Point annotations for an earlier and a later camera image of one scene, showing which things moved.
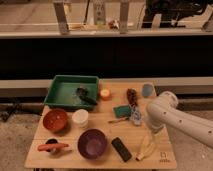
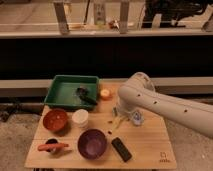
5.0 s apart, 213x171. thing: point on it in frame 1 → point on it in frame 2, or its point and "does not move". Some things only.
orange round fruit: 105,93 does not move
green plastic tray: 62,94 does not move
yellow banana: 147,146 → 117,117
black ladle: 82,94 does not move
